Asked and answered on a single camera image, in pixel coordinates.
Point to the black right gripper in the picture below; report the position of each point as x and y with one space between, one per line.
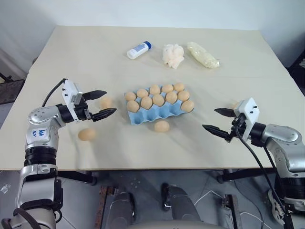
238 130

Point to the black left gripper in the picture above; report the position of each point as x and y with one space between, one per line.
82 112

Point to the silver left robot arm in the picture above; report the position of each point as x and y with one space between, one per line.
40 115

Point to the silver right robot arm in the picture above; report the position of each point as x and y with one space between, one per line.
283 136

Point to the blue egg tray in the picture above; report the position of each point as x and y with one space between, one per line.
155 116

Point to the tan egg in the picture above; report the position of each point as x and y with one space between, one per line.
106 102
132 106
146 102
142 93
234 105
179 86
155 89
158 100
188 106
87 134
162 126
171 97
130 96
183 95
167 88

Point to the white bottle with blue cap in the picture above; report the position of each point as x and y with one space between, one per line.
138 50

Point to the clear yellowish plastic packet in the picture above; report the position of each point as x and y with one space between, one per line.
202 55

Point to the crumpled white plastic bag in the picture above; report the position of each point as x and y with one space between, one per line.
173 56

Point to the dark shelf with papers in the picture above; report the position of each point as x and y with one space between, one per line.
297 71

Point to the black box beside table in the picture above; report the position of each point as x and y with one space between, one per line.
10 91

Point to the dark rounded grey shape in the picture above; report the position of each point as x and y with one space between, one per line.
181 202
122 207

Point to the clear plastic scrap on floor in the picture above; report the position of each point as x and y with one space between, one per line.
5 189

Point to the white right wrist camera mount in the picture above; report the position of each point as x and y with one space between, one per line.
249 109

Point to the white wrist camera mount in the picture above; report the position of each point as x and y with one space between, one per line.
70 91
249 109

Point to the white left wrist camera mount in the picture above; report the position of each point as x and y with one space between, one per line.
70 91

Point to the black table frame bar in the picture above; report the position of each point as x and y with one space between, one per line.
78 177
243 175

